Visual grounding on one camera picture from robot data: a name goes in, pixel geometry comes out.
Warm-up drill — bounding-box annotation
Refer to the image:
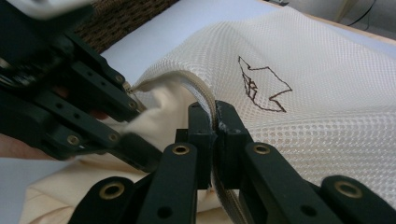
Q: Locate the brown wicker basket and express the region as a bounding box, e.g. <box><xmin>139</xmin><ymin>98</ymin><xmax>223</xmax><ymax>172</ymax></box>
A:
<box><xmin>74</xmin><ymin>0</ymin><xmax>179</xmax><ymax>54</ymax></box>

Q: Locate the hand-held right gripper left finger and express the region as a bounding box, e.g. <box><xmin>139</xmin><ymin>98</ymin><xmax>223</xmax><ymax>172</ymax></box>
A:
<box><xmin>176</xmin><ymin>101</ymin><xmax>218</xmax><ymax>190</ymax></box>

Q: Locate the white mesh laundry bag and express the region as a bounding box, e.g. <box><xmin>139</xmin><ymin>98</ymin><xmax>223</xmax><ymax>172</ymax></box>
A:
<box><xmin>125</xmin><ymin>5</ymin><xmax>396</xmax><ymax>224</ymax></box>

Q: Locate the cream cloth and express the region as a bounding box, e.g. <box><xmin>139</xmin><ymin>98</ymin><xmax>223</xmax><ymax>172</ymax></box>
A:
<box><xmin>18</xmin><ymin>81</ymin><xmax>237</xmax><ymax>224</ymax></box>

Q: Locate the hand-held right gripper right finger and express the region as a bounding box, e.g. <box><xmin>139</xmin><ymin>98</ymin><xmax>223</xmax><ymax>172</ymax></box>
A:
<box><xmin>215</xmin><ymin>100</ymin><xmax>254</xmax><ymax>190</ymax></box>

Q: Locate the long black floor cable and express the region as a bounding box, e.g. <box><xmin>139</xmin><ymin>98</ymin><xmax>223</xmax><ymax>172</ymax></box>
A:
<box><xmin>346</xmin><ymin>0</ymin><xmax>378</xmax><ymax>28</ymax></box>

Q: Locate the light wooden frame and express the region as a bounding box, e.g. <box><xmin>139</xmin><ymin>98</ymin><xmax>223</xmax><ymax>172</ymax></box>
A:
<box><xmin>334</xmin><ymin>0</ymin><xmax>358</xmax><ymax>23</ymax></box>

